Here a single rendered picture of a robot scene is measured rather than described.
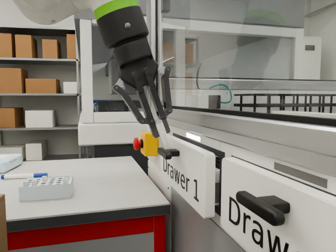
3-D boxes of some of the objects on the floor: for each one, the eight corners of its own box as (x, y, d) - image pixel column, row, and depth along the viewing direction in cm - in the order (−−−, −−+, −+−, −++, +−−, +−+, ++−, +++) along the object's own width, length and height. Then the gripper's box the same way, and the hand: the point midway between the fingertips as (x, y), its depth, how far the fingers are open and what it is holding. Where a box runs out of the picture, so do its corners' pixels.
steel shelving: (-13, 174, 393) (-22, 22, 375) (1, 166, 441) (-7, 30, 423) (239, 163, 457) (242, 33, 438) (228, 157, 505) (230, 39, 486)
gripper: (153, 37, 64) (188, 136, 68) (97, 55, 61) (136, 158, 66) (162, 29, 57) (200, 141, 61) (99, 50, 54) (143, 165, 58)
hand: (162, 135), depth 63 cm, fingers closed, pressing on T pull
